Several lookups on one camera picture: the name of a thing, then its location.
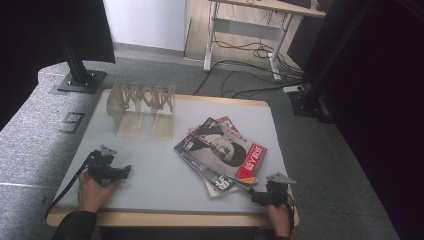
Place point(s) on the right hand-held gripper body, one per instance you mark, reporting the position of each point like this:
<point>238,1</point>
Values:
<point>276,195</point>

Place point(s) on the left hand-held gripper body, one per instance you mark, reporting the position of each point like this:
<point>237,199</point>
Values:
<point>101,166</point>

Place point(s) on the beige expandable book rack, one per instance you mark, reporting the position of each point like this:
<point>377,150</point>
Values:
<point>130,126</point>

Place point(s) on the white green cover magazine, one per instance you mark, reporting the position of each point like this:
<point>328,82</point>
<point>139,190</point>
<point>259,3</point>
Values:
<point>213,194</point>

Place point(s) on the portrait cover magazine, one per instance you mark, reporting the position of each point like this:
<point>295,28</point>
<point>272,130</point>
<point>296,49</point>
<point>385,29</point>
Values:
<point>216,150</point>

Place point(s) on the reddish brown cover magazine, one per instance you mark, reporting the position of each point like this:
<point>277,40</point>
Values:
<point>227,121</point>

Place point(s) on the person's right hand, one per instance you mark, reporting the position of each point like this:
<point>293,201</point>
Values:
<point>280,220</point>

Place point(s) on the person's left hand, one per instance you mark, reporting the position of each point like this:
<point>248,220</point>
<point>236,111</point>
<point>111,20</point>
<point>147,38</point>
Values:
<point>91,196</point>

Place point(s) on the black floor socket plate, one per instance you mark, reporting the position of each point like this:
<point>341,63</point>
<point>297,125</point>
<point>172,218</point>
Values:
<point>71,122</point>

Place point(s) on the black metal stand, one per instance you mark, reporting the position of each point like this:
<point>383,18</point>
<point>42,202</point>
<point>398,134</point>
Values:
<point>306,103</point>
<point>78,71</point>

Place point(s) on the white power strip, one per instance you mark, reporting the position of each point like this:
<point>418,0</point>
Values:
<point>293,89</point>

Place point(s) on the black curtain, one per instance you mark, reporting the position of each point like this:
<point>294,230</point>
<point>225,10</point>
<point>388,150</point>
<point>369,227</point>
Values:
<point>383,116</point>

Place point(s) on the black cabinet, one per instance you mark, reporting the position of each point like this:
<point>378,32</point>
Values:
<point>306,40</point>

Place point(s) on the black keyboard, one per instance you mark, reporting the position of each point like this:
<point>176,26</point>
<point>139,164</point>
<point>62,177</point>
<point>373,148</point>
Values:
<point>296,2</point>

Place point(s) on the white desk frame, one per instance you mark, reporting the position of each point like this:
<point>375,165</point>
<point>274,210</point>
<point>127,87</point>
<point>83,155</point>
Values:
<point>246,28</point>

